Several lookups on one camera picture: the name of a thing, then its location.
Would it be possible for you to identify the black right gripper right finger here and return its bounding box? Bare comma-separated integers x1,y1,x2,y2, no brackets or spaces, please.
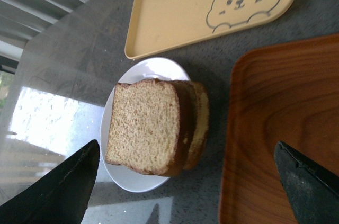
274,141,338,223

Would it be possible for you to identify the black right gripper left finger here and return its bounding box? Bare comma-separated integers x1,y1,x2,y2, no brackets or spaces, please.
1,140,100,223

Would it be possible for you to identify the white round plate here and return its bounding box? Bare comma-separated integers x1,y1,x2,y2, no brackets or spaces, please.
100,57,190,193

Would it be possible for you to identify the bread slice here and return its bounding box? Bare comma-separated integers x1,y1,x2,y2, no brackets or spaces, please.
183,81,210,170
105,79,195,176

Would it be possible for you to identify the brown wooden tray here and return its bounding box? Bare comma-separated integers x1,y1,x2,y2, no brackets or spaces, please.
219,34,338,223

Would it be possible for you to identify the yellow bear tray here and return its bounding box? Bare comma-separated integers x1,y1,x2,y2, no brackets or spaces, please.
124,0,293,59

